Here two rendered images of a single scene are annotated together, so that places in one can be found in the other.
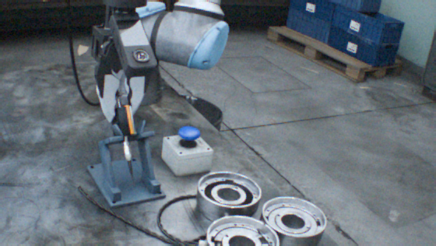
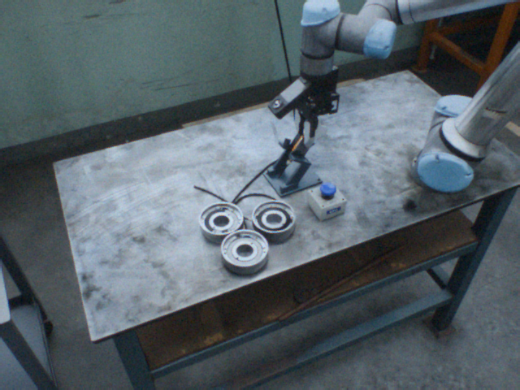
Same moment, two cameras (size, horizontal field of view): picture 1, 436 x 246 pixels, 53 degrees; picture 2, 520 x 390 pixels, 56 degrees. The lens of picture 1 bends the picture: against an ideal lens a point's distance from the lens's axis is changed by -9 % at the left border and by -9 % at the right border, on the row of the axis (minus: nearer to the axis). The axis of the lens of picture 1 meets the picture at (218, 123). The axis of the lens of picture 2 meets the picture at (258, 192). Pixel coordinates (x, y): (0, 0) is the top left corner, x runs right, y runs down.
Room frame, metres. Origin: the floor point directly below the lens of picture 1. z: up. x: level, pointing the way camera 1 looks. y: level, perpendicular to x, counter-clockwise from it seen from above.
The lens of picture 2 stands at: (0.75, -0.83, 1.70)
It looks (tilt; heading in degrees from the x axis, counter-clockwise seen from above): 44 degrees down; 99
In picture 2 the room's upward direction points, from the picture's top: 1 degrees counter-clockwise
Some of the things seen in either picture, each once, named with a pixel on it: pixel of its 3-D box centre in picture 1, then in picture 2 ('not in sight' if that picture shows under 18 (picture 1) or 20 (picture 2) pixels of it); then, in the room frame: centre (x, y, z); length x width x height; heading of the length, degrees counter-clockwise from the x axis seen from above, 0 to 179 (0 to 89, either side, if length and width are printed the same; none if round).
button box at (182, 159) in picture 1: (185, 152); (328, 201); (0.78, 0.05, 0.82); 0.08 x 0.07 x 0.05; 33
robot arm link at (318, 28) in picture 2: not in sight; (320, 28); (0.72, 0.17, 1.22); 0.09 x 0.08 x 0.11; 166
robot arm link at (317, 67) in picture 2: not in sight; (315, 60); (0.71, 0.17, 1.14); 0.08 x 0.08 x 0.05
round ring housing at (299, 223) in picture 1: (292, 225); (244, 253); (0.60, -0.14, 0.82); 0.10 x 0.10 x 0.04
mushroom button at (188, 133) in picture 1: (188, 141); (327, 193); (0.77, 0.05, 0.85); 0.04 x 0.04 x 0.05
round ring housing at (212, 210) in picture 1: (227, 198); (274, 221); (0.65, -0.04, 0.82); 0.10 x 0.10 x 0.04
